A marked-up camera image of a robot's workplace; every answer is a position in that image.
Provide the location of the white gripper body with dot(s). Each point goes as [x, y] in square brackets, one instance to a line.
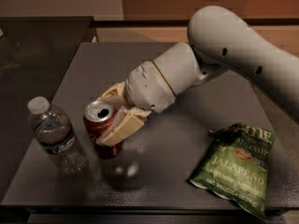
[149, 85]

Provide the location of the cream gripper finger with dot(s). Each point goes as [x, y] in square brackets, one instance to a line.
[115, 95]
[126, 122]

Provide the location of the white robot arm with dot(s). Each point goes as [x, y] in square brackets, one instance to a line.
[218, 40]

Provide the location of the green jalapeno chips bag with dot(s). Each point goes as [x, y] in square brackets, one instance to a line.
[236, 166]

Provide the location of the red coke can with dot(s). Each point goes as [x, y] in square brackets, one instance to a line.
[97, 118]

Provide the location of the clear plastic water bottle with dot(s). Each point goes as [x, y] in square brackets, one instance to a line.
[53, 131]

